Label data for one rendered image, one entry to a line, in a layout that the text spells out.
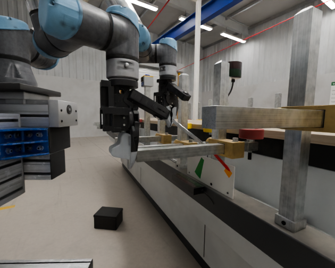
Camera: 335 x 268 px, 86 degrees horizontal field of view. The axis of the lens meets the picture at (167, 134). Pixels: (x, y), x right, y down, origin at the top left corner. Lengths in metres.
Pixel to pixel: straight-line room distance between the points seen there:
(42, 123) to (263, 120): 0.64
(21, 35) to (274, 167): 1.00
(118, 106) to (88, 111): 7.96
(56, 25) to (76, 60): 8.23
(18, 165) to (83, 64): 7.98
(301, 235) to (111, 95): 0.50
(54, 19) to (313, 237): 0.63
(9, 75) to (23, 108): 0.12
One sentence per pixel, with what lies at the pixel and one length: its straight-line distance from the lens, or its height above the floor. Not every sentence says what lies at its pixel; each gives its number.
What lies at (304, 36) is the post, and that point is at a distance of 0.49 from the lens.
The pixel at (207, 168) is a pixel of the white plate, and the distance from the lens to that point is 0.67.
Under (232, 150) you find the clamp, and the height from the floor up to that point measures 0.85.
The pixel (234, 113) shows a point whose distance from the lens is 0.25.
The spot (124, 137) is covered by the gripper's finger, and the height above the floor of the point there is 0.90.
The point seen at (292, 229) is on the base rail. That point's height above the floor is 0.71.
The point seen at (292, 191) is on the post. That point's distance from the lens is 0.49.
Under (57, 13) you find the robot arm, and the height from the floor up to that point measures 1.11.
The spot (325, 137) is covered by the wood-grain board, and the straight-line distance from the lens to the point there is 0.66.
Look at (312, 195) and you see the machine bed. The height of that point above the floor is 0.71.
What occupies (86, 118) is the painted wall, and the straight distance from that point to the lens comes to 8.38.
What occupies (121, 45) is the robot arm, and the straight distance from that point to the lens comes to 0.44.
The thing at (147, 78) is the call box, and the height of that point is 1.20.
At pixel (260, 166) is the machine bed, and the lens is 0.80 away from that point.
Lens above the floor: 0.95
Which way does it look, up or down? 6 degrees down
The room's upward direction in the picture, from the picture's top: 1 degrees clockwise
